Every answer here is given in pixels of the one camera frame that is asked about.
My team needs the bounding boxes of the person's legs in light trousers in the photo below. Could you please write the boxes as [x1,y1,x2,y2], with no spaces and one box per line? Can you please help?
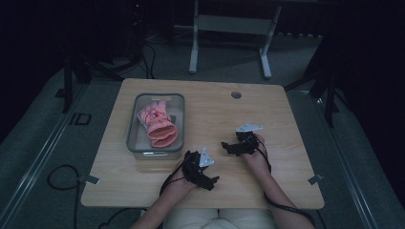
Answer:
[163,208,278,229]

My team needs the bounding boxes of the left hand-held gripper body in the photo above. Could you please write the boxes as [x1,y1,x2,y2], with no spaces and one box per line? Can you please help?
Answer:
[183,147,215,192]

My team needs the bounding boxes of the black background cables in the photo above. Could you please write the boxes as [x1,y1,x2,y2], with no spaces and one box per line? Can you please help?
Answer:
[139,41,158,80]

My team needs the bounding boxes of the black cable under table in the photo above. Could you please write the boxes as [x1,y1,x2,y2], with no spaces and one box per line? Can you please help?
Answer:
[98,208,147,229]

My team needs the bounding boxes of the white desk frame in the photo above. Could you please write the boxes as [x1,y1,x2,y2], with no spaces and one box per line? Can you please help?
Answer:
[173,0,283,80]

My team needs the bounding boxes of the black tripod stand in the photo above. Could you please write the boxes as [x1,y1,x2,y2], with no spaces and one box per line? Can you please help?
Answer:
[285,31,352,128]
[55,53,125,114]

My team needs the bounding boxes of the grey table edge clamp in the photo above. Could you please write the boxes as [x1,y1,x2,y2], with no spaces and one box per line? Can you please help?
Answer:
[77,174,100,186]
[308,173,325,185]

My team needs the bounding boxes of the grey plastic bin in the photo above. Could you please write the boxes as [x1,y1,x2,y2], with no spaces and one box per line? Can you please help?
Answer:
[126,93,186,161]

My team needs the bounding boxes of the metal floor rail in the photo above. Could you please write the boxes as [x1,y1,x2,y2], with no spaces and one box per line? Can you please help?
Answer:
[288,90,380,229]
[0,85,90,229]

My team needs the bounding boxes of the black floor cable loop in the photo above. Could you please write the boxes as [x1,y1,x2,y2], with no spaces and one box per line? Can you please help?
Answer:
[47,164,80,229]

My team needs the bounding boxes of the person's right hand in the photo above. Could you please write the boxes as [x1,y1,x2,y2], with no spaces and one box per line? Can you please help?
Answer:
[243,135,272,177]

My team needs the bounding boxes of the right hand-held gripper cable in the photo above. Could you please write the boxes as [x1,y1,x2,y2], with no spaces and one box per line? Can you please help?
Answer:
[254,136,328,229]

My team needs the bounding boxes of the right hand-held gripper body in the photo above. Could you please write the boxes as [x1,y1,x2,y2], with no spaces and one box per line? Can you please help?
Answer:
[235,123,265,157]

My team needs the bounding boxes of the person's left hand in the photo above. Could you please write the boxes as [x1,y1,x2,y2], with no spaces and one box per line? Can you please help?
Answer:
[166,161,199,200]

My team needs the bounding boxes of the pink glove with print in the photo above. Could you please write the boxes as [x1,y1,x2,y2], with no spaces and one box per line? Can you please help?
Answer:
[137,99,178,141]

